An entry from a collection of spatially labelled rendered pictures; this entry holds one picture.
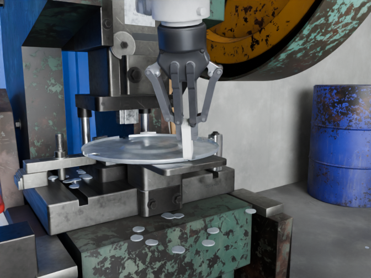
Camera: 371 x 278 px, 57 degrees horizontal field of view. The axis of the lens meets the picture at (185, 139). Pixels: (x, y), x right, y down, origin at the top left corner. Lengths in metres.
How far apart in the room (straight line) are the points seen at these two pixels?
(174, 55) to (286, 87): 2.49
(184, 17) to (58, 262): 0.42
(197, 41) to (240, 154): 2.21
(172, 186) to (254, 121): 2.07
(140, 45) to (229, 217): 0.42
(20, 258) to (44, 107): 0.49
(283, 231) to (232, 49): 0.52
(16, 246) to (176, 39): 0.37
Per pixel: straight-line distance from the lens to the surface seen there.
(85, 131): 0.87
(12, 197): 1.02
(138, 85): 0.73
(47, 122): 0.97
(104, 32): 0.70
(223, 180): 0.85
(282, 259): 0.85
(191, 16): 0.51
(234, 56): 1.01
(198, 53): 0.55
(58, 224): 0.68
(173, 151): 0.69
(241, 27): 1.05
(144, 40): 0.77
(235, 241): 0.81
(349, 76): 3.76
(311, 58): 0.95
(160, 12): 0.52
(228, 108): 2.56
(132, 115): 0.82
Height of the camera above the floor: 0.93
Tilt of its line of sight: 10 degrees down
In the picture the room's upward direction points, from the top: straight up
